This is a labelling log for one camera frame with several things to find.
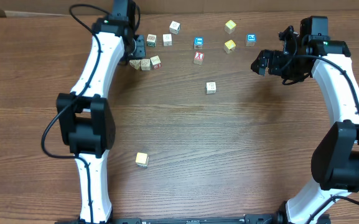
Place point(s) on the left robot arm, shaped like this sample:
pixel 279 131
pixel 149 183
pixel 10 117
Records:
pixel 86 122

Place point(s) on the cardboard sheet at back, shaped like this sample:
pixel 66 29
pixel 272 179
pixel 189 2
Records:
pixel 184 6

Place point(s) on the wooden block red side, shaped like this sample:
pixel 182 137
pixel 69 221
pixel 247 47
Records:
pixel 156 62

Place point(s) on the wooden block elephant picture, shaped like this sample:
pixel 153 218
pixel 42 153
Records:
pixel 145 64

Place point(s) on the red letter wooden block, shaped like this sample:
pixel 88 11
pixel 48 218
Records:
pixel 198 58

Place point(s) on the wooden block top centre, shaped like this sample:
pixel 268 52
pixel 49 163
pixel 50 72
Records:
pixel 174 27

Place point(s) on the wooden block letter X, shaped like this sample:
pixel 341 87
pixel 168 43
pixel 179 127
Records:
pixel 136 64

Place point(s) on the plain wooden block upper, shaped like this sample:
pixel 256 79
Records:
pixel 167 40

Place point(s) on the yellow top block upper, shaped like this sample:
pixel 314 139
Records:
pixel 230 27

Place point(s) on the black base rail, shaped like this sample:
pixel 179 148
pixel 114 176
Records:
pixel 191 221

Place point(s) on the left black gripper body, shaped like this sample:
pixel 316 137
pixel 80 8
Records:
pixel 139 45

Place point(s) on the plain wooden block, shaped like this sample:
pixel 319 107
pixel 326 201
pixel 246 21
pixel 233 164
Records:
pixel 211 88
pixel 167 40

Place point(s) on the blue top block centre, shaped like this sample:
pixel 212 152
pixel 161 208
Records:
pixel 198 43

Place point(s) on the green side wooden block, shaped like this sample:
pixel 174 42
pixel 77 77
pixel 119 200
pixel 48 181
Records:
pixel 151 40

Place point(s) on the wooden block yellow side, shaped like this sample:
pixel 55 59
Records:
pixel 142 159

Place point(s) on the blue top block right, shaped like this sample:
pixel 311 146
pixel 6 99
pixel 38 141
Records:
pixel 250 40

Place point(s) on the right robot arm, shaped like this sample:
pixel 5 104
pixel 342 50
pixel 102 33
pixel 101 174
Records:
pixel 335 162

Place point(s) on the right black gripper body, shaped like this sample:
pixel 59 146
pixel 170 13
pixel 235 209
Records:
pixel 268 61

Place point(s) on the blue block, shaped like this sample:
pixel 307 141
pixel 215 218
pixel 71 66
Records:
pixel 250 40
pixel 198 43

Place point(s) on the yellow top block lower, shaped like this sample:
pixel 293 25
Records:
pixel 229 46

